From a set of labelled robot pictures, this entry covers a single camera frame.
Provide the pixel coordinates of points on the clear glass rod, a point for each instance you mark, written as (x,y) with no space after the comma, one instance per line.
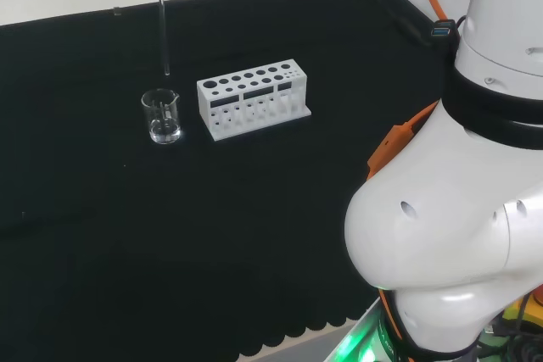
(163,27)

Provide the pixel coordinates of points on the white test tube rack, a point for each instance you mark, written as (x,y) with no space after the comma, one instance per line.
(250,90)

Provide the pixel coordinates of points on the small clear glass beaker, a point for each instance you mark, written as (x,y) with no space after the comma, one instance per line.
(163,124)

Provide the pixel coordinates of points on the clear tape strip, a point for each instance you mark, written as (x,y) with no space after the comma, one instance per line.
(117,11)

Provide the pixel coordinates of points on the black bench cloth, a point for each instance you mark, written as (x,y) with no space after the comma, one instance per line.
(169,230)

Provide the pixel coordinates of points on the blue plug connector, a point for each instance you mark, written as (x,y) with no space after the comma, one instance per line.
(442,30)

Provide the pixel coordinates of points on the yellow stop button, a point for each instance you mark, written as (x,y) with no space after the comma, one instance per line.
(519,307)

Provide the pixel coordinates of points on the grey base plate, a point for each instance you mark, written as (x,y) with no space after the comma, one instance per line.
(314,341)

